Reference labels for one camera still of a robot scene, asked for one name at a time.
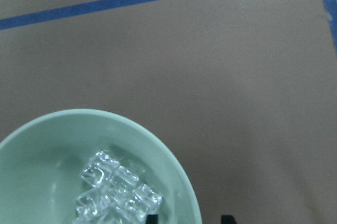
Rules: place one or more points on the clear ice cubes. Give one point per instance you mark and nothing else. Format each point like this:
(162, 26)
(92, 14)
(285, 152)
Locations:
(118, 190)

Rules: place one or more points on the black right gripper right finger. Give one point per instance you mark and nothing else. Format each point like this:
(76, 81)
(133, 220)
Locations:
(228, 219)

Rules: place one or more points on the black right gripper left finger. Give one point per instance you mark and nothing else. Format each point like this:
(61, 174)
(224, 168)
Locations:
(152, 219)

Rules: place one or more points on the green bowl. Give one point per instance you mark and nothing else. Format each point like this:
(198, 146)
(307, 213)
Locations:
(42, 160)

